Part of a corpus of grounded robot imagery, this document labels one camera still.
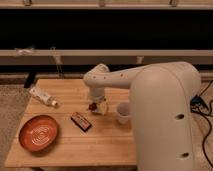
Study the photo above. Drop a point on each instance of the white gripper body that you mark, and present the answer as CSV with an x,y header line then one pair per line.
x,y
96,102

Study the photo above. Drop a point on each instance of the white plastic bottle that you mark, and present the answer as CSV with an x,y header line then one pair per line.
x,y
43,96

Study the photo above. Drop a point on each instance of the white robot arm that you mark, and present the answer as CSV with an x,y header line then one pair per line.
x,y
159,99

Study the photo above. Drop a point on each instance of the orange ceramic bowl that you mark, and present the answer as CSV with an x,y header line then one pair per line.
x,y
38,133

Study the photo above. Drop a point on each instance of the small beige block toy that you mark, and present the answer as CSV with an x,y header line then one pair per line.
x,y
100,108

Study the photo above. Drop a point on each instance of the dark rectangular candy box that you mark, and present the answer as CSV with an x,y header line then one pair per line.
x,y
81,121

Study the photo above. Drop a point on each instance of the translucent plastic cup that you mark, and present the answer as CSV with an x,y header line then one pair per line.
x,y
123,112

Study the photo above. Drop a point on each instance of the wooden table board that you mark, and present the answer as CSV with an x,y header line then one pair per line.
x,y
106,143

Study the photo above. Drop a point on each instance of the blue power adapter box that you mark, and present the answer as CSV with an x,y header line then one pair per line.
x,y
196,102

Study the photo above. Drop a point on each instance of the lower grey wall rail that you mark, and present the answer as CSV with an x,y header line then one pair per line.
x,y
81,57

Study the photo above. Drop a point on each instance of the grey wall rail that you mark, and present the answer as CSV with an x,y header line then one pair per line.
x,y
108,4
81,57

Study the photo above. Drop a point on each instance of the upper grey wall rail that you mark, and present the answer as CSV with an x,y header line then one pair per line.
x,y
108,4

